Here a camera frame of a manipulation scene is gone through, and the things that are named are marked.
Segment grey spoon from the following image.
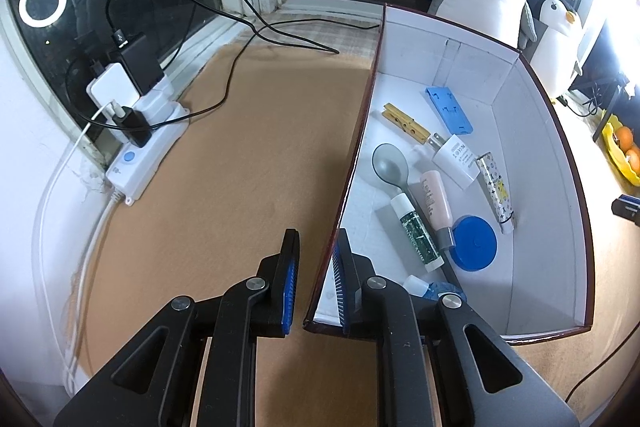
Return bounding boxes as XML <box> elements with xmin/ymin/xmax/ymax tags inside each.
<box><xmin>372</xmin><ymin>143</ymin><xmax>417</xmax><ymax>198</ymax></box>

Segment pink tube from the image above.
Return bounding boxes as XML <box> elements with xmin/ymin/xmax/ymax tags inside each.
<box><xmin>419</xmin><ymin>169</ymin><xmax>455</xmax><ymax>250</ymax></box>

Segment black power adapter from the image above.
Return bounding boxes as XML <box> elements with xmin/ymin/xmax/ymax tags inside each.
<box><xmin>116</xmin><ymin>34</ymin><xmax>166</xmax><ymax>95</ymax></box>

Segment white patterned tube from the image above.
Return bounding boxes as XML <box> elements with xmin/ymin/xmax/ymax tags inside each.
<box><xmin>475</xmin><ymin>152</ymin><xmax>516</xmax><ymax>235</ymax></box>

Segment black power cable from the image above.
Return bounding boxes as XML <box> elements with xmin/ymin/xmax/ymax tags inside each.
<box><xmin>147</xmin><ymin>0</ymin><xmax>383</xmax><ymax>128</ymax></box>

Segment black tripod stand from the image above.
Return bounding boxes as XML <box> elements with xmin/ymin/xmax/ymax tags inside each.
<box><xmin>591</xmin><ymin>74</ymin><xmax>632</xmax><ymax>142</ymax></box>

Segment small clear blue bottle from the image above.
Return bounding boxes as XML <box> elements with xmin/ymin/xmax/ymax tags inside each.
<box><xmin>402</xmin><ymin>274</ymin><xmax>466</xmax><ymax>304</ymax></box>

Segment white power strip cord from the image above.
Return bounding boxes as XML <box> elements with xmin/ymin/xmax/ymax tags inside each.
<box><xmin>62</xmin><ymin>192</ymin><xmax>127</xmax><ymax>395</ymax></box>

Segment wooden clothespin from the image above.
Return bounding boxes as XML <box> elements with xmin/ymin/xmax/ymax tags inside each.
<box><xmin>381</xmin><ymin>103</ymin><xmax>431</xmax><ymax>145</ymax></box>

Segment white usb cable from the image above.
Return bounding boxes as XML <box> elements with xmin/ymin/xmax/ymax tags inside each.
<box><xmin>31</xmin><ymin>104</ymin><xmax>123</xmax><ymax>288</ymax></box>

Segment small penguin plush toy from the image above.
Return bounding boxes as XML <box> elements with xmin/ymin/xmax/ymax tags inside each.
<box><xmin>531</xmin><ymin>0</ymin><xmax>583</xmax><ymax>100</ymax></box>

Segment white power strip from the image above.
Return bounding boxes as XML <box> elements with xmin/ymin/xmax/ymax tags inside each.
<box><xmin>105</xmin><ymin>89</ymin><xmax>190</xmax><ymax>206</ymax></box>

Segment white power adapter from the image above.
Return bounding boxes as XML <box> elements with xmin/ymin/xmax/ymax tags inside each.
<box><xmin>86</xmin><ymin>63</ymin><xmax>140</xmax><ymax>108</ymax></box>

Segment small black usb charger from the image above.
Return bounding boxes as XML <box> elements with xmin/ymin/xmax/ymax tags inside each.
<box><xmin>111</xmin><ymin>106</ymin><xmax>153</xmax><ymax>148</ymax></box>

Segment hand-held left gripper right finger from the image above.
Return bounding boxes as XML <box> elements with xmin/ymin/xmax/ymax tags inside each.
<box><xmin>331</xmin><ymin>228</ymin><xmax>581</xmax><ymax>427</ymax></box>

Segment yellow fruit bowl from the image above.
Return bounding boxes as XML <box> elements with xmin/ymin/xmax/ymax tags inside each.
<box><xmin>600</xmin><ymin>114</ymin><xmax>640</xmax><ymax>186</ymax></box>

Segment blue round lid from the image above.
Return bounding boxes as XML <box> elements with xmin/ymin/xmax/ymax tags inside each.
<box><xmin>450</xmin><ymin>216</ymin><xmax>497</xmax><ymax>272</ymax></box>

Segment dark gripper cable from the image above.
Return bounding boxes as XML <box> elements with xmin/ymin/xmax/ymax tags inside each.
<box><xmin>565</xmin><ymin>359</ymin><xmax>608</xmax><ymax>403</ymax></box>

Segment ring light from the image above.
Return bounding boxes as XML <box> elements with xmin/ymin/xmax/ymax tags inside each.
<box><xmin>592</xmin><ymin>0</ymin><xmax>640</xmax><ymax>100</ymax></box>

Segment white cardboard box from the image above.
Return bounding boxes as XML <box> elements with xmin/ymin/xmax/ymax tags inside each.
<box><xmin>302</xmin><ymin>4</ymin><xmax>596</xmax><ymax>347</ymax></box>

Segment white green lip balm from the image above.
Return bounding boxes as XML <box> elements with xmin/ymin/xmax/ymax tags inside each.
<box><xmin>390</xmin><ymin>193</ymin><xmax>445</xmax><ymax>272</ymax></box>

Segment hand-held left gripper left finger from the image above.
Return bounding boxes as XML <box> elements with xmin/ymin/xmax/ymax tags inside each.
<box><xmin>52</xmin><ymin>228</ymin><xmax>301</xmax><ymax>427</ymax></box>

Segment black usb cable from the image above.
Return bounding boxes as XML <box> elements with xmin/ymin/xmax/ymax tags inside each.
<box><xmin>107</xmin><ymin>0</ymin><xmax>342</xmax><ymax>55</ymax></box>

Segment blue phone stand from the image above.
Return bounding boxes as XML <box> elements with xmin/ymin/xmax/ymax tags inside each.
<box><xmin>425</xmin><ymin>86</ymin><xmax>473</xmax><ymax>135</ymax></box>

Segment white charger plug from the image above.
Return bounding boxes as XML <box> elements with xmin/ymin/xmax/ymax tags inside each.
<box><xmin>427</xmin><ymin>133</ymin><xmax>478</xmax><ymax>190</ymax></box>

